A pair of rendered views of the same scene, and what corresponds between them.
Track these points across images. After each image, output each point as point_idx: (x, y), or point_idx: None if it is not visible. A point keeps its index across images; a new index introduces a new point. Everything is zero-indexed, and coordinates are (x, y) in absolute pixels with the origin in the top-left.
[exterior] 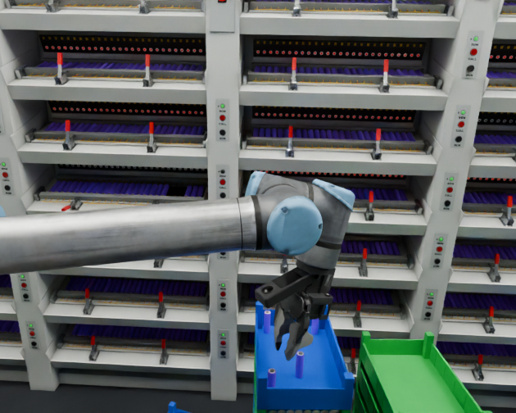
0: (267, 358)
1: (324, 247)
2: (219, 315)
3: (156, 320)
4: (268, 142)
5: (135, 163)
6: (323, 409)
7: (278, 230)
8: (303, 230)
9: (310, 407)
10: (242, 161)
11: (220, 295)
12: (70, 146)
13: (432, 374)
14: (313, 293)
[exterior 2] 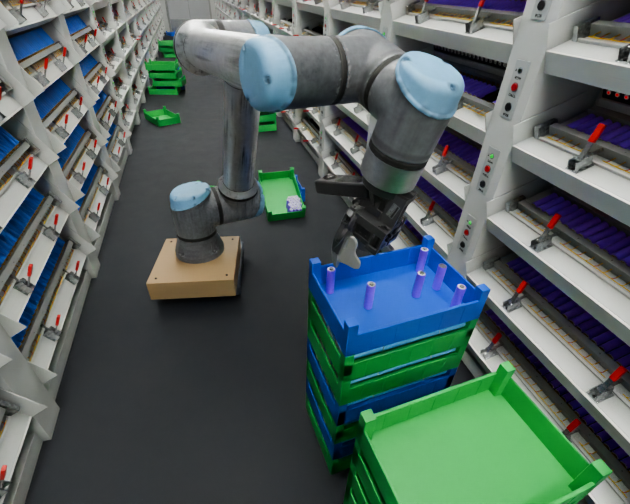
0: (377, 279)
1: (372, 151)
2: (456, 253)
3: (418, 224)
4: (621, 34)
5: (454, 45)
6: (332, 332)
7: (241, 70)
8: (254, 78)
9: (327, 321)
10: (550, 59)
11: (464, 232)
12: (420, 18)
13: (536, 498)
14: (371, 214)
